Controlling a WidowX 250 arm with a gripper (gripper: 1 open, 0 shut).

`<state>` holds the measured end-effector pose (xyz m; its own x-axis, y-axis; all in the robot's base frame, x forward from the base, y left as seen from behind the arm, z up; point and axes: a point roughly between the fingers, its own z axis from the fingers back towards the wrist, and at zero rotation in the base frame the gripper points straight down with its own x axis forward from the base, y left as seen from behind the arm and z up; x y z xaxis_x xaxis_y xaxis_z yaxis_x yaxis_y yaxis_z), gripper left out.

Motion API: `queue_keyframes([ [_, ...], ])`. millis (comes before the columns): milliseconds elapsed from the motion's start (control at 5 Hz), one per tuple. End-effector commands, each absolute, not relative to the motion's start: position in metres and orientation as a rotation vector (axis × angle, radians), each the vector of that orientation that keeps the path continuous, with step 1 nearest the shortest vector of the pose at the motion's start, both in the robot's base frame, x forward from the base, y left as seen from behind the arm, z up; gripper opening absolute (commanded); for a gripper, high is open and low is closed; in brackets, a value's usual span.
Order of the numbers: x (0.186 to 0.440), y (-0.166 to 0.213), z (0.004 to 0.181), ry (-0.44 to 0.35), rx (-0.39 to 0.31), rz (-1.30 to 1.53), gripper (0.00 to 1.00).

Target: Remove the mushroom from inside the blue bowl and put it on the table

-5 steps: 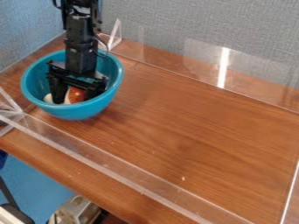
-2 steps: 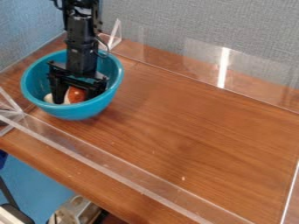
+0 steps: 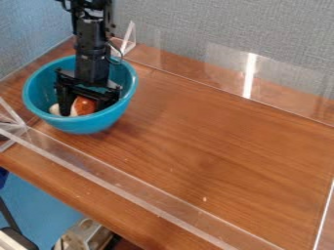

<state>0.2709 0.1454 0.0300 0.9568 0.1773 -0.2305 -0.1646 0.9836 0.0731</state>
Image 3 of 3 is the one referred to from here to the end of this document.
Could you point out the toy mushroom brown cap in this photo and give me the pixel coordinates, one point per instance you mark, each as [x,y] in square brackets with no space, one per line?
[83,106]

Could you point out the grey metal bracket below table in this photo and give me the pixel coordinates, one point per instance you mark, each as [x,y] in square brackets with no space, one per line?
[86,235]

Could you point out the clear acrylic front barrier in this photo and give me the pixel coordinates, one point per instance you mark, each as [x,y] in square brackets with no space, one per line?
[166,206]

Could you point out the clear acrylic barrier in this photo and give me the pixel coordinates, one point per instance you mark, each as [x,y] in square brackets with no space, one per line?
[289,87]
[166,206]

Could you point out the clear acrylic corner bracket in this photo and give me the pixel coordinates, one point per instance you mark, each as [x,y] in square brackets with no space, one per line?
[119,46]

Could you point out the black chair part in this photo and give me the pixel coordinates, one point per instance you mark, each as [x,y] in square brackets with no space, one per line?
[13,239]

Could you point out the blue bowl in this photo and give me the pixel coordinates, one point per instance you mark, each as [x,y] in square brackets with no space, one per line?
[39,96]

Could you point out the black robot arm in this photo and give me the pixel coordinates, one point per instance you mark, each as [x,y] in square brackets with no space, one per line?
[91,22]

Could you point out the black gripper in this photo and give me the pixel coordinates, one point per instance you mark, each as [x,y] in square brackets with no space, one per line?
[87,81]

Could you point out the clear acrylic back barrier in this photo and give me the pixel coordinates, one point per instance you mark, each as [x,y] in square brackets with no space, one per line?
[289,87]

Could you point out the clear acrylic left bracket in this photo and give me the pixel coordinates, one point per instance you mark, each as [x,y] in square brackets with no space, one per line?
[14,127]

